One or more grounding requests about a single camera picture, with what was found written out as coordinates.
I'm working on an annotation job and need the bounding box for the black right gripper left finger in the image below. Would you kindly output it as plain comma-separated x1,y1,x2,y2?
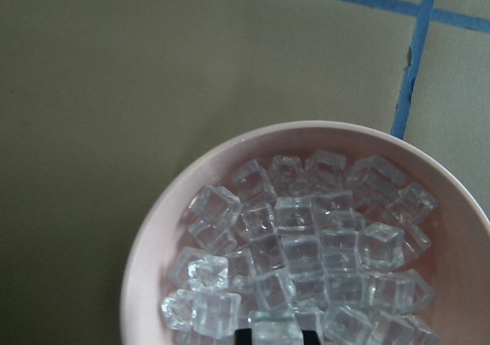
234,328,253,345

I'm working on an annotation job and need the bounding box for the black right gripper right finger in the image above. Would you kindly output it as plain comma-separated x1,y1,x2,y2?
302,330,321,345

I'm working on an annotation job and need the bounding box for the pink bowl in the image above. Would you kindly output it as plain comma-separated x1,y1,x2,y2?
120,121,489,344

